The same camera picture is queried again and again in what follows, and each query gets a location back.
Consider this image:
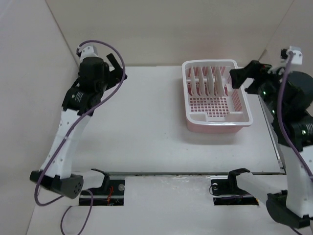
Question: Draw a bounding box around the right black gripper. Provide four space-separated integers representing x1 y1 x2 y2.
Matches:
231 59 292 118

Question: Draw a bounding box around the partly hidden orange plate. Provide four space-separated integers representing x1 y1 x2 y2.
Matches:
207 67 215 96

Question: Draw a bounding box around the green red rimmed plate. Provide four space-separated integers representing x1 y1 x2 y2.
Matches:
198 66 206 96

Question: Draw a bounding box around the orange sunburst plate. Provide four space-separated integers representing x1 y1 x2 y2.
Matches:
190 67 197 96

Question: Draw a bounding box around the flower emblem plate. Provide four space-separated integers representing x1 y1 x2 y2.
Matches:
215 67 224 97

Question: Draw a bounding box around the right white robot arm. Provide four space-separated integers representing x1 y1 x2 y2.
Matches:
226 60 313 229

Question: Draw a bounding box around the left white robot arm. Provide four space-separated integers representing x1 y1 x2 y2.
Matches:
30 53 127 205

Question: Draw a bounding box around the pink white dish rack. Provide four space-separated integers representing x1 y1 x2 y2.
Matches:
181 59 253 134

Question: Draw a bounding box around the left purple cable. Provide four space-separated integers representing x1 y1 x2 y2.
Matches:
34 40 127 235

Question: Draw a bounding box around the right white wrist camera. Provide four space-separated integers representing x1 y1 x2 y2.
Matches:
280 46 303 66

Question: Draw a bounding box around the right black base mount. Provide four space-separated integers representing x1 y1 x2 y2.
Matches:
209 178 259 206

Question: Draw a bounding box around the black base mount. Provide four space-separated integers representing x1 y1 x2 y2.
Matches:
89 177 125 206
209 178 259 206

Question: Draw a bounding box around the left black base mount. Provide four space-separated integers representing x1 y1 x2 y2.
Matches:
89 177 125 206

